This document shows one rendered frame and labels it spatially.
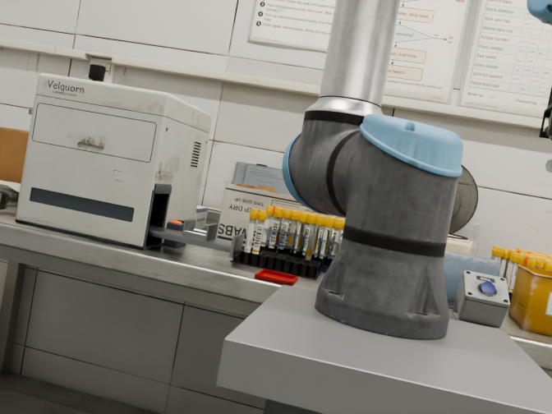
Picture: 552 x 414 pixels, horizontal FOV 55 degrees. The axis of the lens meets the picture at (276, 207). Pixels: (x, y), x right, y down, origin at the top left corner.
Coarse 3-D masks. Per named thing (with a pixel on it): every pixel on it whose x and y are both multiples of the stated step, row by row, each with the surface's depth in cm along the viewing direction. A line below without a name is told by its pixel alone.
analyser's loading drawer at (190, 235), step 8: (184, 224) 100; (192, 224) 104; (216, 224) 103; (152, 232) 101; (160, 232) 100; (168, 232) 101; (176, 232) 103; (184, 232) 100; (192, 232) 100; (200, 232) 105; (208, 232) 99; (216, 232) 105; (176, 240) 100; (184, 240) 100; (192, 240) 99; (200, 240) 99; (208, 240) 100; (216, 240) 103; (232, 240) 98; (240, 240) 102; (216, 248) 99; (224, 248) 98; (232, 248) 98; (240, 248) 103; (232, 256) 98
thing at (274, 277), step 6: (264, 270) 99; (270, 270) 99; (258, 276) 93; (264, 276) 93; (270, 276) 97; (276, 276) 98; (282, 276) 99; (288, 276) 98; (294, 276) 98; (276, 282) 92; (282, 282) 92; (288, 282) 92; (294, 282) 94
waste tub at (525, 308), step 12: (516, 276) 103; (528, 276) 94; (540, 276) 90; (516, 288) 101; (528, 288) 92; (540, 288) 90; (516, 300) 99; (528, 300) 91; (540, 300) 90; (516, 312) 97; (528, 312) 91; (540, 312) 90; (528, 324) 91; (540, 324) 90
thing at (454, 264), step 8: (448, 256) 100; (456, 256) 99; (464, 256) 99; (472, 256) 102; (448, 264) 100; (456, 264) 100; (464, 264) 99; (472, 264) 99; (480, 264) 99; (488, 264) 99; (496, 264) 98; (448, 272) 100; (456, 272) 100; (480, 272) 99; (488, 272) 99; (496, 272) 98; (448, 280) 100; (456, 280) 100; (448, 288) 100; (456, 288) 100; (448, 296) 100; (448, 304) 98
